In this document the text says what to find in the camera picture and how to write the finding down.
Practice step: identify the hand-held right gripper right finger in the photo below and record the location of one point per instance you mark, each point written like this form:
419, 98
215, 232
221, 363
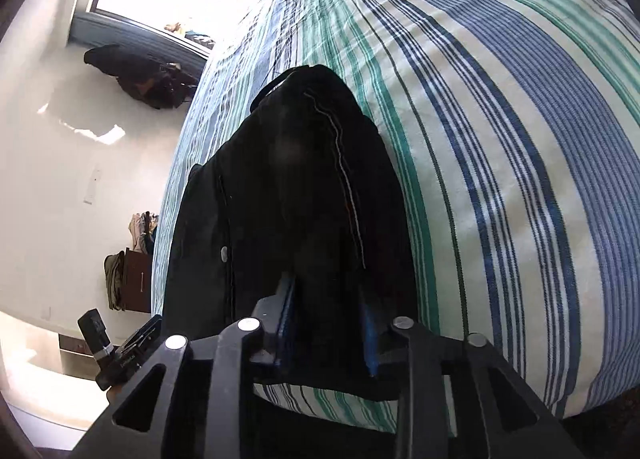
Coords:
369, 339

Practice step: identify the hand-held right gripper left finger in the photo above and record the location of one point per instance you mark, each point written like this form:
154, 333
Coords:
286, 319

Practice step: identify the black hanging bags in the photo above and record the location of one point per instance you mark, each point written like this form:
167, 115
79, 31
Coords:
150, 79

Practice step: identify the black pants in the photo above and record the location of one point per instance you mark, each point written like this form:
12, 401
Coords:
300, 179

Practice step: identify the grey-blue curtain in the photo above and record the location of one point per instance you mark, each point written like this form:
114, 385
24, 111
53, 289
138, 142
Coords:
150, 41

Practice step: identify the striped bed sheet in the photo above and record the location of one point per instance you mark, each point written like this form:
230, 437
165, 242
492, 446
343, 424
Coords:
475, 114

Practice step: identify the dark wooden cabinet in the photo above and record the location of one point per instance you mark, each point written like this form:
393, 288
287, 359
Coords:
139, 284

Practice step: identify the olive bag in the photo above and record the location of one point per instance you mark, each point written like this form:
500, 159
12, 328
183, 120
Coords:
114, 281

